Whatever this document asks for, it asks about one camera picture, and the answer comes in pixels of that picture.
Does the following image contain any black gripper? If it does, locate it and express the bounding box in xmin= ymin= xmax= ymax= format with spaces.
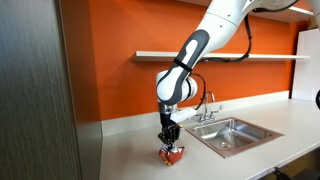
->
xmin=157 ymin=112 xmax=183 ymax=151

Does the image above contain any high white wall shelf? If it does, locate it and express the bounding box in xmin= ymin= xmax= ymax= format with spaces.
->
xmin=253 ymin=3 xmax=316 ymax=24

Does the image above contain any white tall panel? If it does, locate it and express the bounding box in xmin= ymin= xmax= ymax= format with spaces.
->
xmin=291 ymin=27 xmax=320 ymax=103

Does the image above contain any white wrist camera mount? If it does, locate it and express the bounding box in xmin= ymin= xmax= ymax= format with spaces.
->
xmin=170 ymin=107 xmax=198 ymax=124

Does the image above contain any dark wood cabinet panel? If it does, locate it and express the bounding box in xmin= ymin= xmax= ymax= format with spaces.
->
xmin=0 ymin=0 xmax=83 ymax=180

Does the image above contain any stainless steel sink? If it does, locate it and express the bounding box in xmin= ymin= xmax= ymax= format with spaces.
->
xmin=184 ymin=116 xmax=285 ymax=159

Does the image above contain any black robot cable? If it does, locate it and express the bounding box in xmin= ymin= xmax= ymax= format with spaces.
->
xmin=190 ymin=13 xmax=301 ymax=112

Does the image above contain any chrome sink faucet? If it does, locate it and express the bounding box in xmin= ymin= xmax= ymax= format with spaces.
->
xmin=196 ymin=90 xmax=224 ymax=125

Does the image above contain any red snack packet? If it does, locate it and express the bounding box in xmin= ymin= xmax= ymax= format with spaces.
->
xmin=157 ymin=143 xmax=186 ymax=167

